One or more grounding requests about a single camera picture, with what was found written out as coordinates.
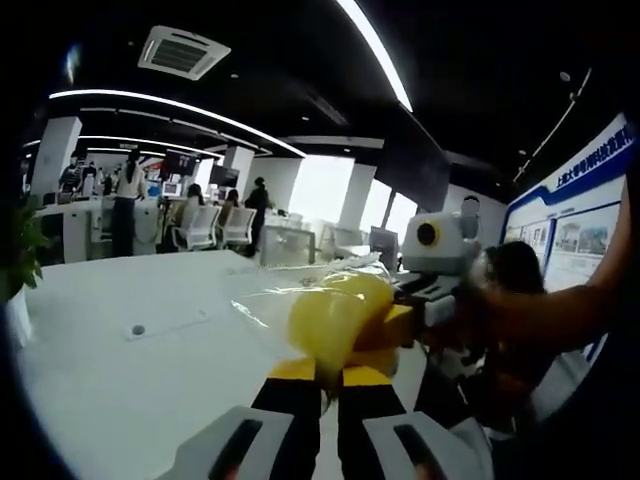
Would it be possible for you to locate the frosted glass desk partition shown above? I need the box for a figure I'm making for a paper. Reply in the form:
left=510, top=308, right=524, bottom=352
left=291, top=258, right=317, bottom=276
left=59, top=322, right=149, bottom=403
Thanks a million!
left=259, top=224, right=316, bottom=266

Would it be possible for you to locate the green potted plant white pot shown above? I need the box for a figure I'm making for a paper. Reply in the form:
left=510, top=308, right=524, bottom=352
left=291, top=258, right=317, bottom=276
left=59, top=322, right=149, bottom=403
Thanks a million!
left=0, top=192, right=51, bottom=351

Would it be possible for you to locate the black computer monitor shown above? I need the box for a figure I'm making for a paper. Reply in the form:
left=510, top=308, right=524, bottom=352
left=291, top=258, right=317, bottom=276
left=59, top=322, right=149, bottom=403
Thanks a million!
left=209, top=165, right=241, bottom=185

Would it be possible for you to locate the white ceiling air conditioner vent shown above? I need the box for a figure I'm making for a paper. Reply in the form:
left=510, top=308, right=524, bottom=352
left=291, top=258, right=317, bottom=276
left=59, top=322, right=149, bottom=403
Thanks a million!
left=138, top=25, right=232, bottom=81

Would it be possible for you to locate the thin white ceiling light strip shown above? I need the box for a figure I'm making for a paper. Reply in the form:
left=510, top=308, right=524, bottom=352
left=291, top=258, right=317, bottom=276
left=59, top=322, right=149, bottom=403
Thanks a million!
left=78, top=133, right=224, bottom=159

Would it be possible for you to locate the grey desktop monitor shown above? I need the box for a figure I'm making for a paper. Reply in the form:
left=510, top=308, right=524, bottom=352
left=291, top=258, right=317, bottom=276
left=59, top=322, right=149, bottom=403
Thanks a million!
left=368, top=226, right=400, bottom=266

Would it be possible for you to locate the long white ceiling light strip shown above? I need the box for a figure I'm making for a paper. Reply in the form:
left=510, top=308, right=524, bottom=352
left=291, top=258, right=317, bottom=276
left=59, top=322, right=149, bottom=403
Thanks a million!
left=335, top=0, right=415, bottom=113

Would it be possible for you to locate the small yellow silicone block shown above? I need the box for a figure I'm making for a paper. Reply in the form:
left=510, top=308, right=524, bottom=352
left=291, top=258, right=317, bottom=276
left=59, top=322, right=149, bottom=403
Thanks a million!
left=230, top=252, right=401, bottom=401

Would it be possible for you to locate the dark hanging ceiling panel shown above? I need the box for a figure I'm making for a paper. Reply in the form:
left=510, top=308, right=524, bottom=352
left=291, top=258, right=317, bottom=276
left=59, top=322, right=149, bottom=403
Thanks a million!
left=374, top=102, right=454, bottom=214

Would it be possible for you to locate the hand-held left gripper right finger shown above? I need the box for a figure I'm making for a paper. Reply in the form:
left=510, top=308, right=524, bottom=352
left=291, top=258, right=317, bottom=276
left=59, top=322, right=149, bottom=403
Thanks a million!
left=338, top=364, right=496, bottom=480

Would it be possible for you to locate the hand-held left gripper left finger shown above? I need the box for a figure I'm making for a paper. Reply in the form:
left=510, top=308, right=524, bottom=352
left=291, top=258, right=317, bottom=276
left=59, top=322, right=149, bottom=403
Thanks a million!
left=169, top=357, right=321, bottom=480

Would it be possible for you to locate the blue white wall display board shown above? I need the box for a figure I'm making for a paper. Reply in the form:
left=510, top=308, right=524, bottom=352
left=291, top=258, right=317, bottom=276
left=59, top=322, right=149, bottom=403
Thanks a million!
left=502, top=112, right=636, bottom=291

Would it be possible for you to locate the curved white ceiling light strip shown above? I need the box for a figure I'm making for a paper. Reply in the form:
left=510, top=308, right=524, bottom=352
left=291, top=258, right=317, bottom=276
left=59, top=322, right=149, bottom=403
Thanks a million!
left=48, top=88, right=308, bottom=158

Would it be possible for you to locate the white mesh office chair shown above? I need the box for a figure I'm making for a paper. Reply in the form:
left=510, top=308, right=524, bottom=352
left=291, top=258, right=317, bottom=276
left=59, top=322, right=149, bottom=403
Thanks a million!
left=172, top=205, right=221, bottom=251
left=219, top=206, right=257, bottom=250

